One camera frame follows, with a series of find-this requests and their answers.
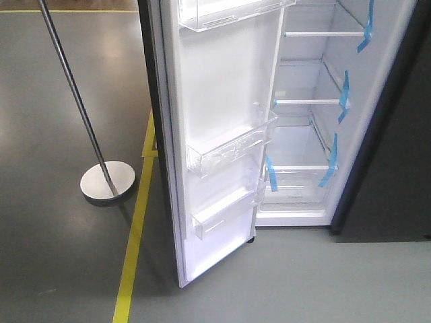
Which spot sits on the middle clear door bin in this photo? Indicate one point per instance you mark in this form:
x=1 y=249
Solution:
x=206 y=156

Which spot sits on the yellow floor tape line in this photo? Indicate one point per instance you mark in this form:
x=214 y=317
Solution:
x=126 y=285

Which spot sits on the clear fridge crisper drawer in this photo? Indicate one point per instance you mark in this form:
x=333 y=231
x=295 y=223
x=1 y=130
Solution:
x=295 y=185

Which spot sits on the clear door bin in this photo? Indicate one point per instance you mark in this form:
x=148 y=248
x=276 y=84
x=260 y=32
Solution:
x=203 y=15
x=226 y=209
x=206 y=156

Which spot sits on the lower clear door bin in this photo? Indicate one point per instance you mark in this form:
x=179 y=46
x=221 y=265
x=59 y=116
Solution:
x=226 y=209

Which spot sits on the upper clear door bin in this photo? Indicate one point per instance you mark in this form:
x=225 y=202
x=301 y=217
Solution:
x=203 y=15

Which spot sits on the open fridge door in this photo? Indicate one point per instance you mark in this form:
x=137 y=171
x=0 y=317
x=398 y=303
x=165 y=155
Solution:
x=203 y=84

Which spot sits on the silver stanchion post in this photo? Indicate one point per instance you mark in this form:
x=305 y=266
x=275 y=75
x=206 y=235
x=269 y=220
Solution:
x=107 y=180

